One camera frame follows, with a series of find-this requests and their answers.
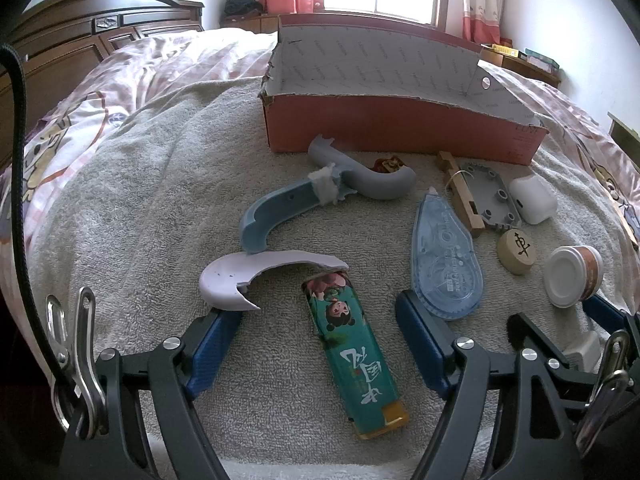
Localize round wooden chess piece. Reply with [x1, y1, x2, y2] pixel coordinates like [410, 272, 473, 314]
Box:
[496, 227, 538, 276]

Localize grey towel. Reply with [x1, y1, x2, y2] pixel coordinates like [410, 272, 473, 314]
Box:
[27, 80, 631, 480]

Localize white charger block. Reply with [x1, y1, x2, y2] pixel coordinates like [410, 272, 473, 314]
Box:
[564, 330, 601, 372]

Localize blue curved plastic piece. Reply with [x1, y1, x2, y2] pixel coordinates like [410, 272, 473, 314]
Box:
[239, 165, 353, 255]

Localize dark wooden headboard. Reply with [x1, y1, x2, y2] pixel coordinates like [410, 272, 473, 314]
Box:
[0, 0, 206, 171]

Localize pink printed blanket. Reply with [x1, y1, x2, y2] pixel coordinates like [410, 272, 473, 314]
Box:
[0, 30, 640, 271]

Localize grey curved plastic piece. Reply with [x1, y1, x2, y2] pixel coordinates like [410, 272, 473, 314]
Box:
[307, 134, 417, 200]

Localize wooden shelf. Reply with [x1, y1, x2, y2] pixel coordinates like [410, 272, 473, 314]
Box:
[607, 111, 640, 156]

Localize blue correction tape dispenser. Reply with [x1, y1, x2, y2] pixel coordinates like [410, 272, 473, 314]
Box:
[411, 186, 485, 321]

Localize white earbud case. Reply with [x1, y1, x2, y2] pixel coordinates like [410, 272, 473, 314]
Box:
[509, 172, 558, 225]

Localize grey plastic plate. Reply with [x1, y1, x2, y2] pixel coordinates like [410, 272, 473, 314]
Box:
[457, 160, 523, 233]

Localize white curved plastic piece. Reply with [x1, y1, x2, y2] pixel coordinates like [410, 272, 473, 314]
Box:
[199, 251, 350, 311]

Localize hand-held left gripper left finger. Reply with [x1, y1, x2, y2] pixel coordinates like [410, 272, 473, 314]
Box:
[60, 307, 242, 480]

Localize dark green bag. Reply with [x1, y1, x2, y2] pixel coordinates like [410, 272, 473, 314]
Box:
[223, 0, 263, 17]

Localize small red toy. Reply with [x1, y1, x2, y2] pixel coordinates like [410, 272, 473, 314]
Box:
[367, 156, 407, 173]

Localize green book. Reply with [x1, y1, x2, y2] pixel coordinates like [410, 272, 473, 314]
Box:
[525, 49, 560, 68]

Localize white jar with orange label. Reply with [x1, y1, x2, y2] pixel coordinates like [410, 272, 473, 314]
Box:
[544, 245, 604, 308]

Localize red cardboard box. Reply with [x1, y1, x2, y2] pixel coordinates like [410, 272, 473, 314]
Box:
[258, 14, 550, 166]

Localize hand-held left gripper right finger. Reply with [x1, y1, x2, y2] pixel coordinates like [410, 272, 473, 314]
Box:
[395, 290, 586, 480]

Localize black braided cable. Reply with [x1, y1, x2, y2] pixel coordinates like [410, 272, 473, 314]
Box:
[0, 44, 66, 391]

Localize green printed lighter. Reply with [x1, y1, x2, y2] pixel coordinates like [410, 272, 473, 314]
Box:
[301, 269, 410, 441]

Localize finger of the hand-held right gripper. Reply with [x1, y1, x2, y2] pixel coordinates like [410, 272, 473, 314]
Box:
[582, 295, 640, 346]
[506, 311, 616, 396]

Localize wooden stick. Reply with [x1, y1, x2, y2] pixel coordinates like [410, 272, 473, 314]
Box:
[435, 151, 485, 238]

